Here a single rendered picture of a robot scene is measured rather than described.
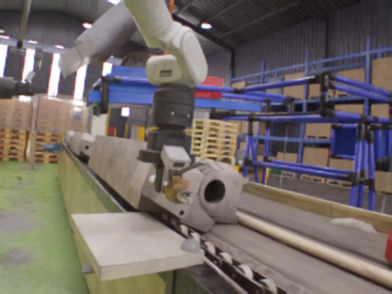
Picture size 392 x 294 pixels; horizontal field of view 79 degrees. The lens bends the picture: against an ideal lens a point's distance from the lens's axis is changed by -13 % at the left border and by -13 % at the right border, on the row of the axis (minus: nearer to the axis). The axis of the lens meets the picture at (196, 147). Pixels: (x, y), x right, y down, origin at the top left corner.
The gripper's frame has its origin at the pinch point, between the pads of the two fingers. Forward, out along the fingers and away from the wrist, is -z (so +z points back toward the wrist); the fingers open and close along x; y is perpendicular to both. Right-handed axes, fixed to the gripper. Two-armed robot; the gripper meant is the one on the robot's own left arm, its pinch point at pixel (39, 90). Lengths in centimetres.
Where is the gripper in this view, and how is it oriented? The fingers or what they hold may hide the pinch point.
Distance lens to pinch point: 121.8
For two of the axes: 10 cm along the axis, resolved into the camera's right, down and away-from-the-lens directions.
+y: 0.6, -9.9, -1.1
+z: -7.4, 0.3, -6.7
